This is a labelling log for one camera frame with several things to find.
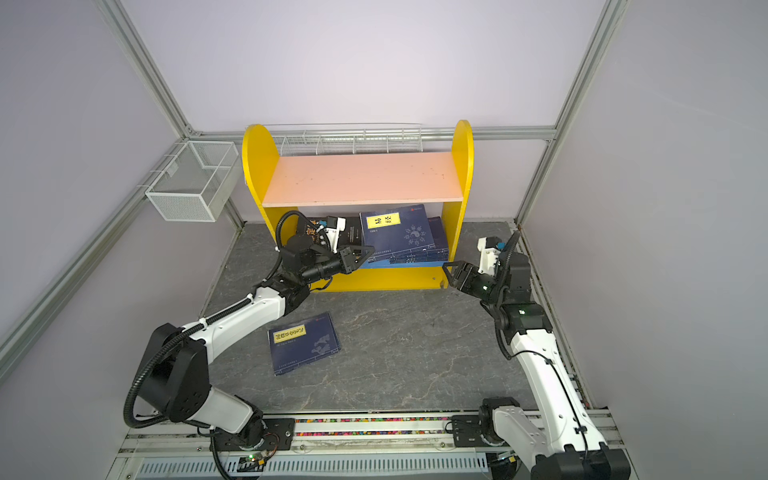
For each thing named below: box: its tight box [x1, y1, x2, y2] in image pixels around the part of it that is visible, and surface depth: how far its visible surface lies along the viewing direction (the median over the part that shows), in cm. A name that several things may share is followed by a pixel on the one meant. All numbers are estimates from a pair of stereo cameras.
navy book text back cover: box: [359, 204, 436, 264], surface depth 80 cm
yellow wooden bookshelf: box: [242, 120, 475, 291], surface depth 77 cm
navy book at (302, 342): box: [267, 312, 341, 375], surface depth 89 cm
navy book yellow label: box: [359, 204, 436, 258], surface depth 80 cm
